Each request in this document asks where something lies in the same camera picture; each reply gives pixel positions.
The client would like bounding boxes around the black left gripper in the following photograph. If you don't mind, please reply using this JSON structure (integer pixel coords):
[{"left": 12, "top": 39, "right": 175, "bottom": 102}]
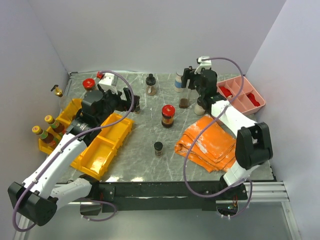
[{"left": 96, "top": 83, "right": 140, "bottom": 124}]

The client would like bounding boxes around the tall oil bottle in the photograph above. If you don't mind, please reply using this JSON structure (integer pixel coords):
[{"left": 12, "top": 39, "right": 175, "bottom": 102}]
[
  {"left": 50, "top": 84, "right": 79, "bottom": 121},
  {"left": 178, "top": 86, "right": 193, "bottom": 109}
]

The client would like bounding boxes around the red-lid sauce jar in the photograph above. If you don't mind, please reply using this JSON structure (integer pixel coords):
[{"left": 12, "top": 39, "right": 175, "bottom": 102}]
[
  {"left": 82, "top": 78, "right": 98, "bottom": 92},
  {"left": 161, "top": 104, "right": 176, "bottom": 128}
]

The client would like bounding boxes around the green-label sauce bottle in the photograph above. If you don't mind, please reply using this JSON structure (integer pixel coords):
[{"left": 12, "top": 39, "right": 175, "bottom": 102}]
[
  {"left": 32, "top": 125, "right": 58, "bottom": 148},
  {"left": 44, "top": 115, "right": 66, "bottom": 137}
]

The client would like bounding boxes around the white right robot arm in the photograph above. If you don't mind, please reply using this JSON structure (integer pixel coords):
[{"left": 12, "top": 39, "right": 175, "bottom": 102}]
[{"left": 181, "top": 66, "right": 273, "bottom": 199}]

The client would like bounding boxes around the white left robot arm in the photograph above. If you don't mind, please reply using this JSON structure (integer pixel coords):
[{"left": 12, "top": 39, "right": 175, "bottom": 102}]
[{"left": 7, "top": 86, "right": 137, "bottom": 231}]

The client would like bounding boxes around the black-cap spice shaker back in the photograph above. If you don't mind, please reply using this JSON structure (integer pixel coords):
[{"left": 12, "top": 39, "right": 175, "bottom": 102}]
[{"left": 134, "top": 97, "right": 141, "bottom": 114}]

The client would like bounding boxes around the black-cap spice shaker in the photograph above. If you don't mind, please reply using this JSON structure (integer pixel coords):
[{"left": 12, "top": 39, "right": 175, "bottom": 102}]
[
  {"left": 153, "top": 141, "right": 163, "bottom": 157},
  {"left": 134, "top": 97, "right": 141, "bottom": 114}
]

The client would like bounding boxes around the blue-label clear jar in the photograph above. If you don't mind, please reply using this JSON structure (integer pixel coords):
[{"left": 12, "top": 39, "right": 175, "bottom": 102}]
[{"left": 174, "top": 71, "right": 183, "bottom": 93}]

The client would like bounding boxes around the black-lid jar brown powder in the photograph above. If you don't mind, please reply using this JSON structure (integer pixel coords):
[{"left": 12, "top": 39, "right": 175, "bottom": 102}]
[{"left": 145, "top": 73, "right": 157, "bottom": 96}]

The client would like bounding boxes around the black-lid jar white powder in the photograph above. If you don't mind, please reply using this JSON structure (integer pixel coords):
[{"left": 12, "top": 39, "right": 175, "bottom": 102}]
[{"left": 194, "top": 97, "right": 207, "bottom": 116}]

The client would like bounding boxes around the red sock middle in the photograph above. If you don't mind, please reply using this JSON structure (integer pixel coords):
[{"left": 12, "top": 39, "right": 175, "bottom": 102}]
[{"left": 219, "top": 86, "right": 233, "bottom": 99}]

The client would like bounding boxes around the red sock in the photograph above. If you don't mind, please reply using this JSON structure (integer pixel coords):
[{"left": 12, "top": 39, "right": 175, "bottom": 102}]
[
  {"left": 246, "top": 93, "right": 261, "bottom": 107},
  {"left": 219, "top": 86, "right": 233, "bottom": 99}
]

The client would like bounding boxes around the red-lid sauce jar back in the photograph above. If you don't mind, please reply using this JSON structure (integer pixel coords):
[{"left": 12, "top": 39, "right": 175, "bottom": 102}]
[{"left": 82, "top": 78, "right": 98, "bottom": 92}]

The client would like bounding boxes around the black-cap spice shaker front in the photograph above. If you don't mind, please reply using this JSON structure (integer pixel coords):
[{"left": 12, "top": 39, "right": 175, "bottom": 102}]
[{"left": 153, "top": 141, "right": 163, "bottom": 157}]

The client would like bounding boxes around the red sock right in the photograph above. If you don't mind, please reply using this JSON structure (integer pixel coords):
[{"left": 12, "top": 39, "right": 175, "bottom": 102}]
[{"left": 246, "top": 93, "right": 261, "bottom": 107}]

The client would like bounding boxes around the pink compartment tray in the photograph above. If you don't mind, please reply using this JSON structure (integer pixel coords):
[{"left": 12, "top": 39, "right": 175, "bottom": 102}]
[{"left": 216, "top": 76, "right": 266, "bottom": 116}]

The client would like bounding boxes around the yellow compartment bin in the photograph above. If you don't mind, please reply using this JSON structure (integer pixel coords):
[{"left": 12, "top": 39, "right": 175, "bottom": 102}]
[{"left": 38, "top": 106, "right": 134, "bottom": 180}]

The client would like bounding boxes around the orange tie-dye cloth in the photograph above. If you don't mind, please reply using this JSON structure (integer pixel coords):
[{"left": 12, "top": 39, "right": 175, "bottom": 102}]
[{"left": 174, "top": 114, "right": 236, "bottom": 173}]

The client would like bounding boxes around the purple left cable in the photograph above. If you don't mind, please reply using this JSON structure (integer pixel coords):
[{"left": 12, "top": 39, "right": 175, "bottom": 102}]
[{"left": 12, "top": 69, "right": 136, "bottom": 233}]

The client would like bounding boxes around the purple cable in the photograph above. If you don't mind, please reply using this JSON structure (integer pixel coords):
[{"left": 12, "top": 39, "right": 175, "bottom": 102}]
[
  {"left": 183, "top": 56, "right": 252, "bottom": 218},
  {"left": 12, "top": 69, "right": 136, "bottom": 233}
]

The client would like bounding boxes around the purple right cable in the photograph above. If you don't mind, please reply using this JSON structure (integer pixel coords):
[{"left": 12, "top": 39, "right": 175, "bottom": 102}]
[{"left": 183, "top": 56, "right": 252, "bottom": 218}]

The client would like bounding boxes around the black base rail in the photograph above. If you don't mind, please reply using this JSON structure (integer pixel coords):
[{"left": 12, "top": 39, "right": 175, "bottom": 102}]
[{"left": 69, "top": 180, "right": 248, "bottom": 214}]

